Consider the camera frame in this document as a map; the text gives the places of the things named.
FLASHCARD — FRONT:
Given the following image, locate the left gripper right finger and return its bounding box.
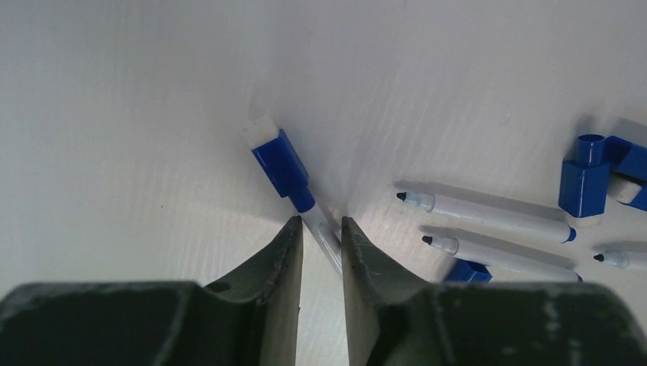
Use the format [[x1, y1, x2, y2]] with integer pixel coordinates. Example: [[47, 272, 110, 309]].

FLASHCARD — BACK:
[[341, 217, 646, 365]]

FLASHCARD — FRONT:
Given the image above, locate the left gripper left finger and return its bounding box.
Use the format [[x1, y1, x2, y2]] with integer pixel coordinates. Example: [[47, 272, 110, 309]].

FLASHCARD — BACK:
[[1, 216, 303, 365]]

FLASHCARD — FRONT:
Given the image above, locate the white marker pen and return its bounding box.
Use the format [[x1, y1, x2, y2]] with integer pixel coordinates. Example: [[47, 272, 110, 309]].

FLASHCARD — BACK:
[[301, 204, 343, 278], [396, 191, 577, 243], [421, 235, 584, 282], [594, 250, 646, 271]]

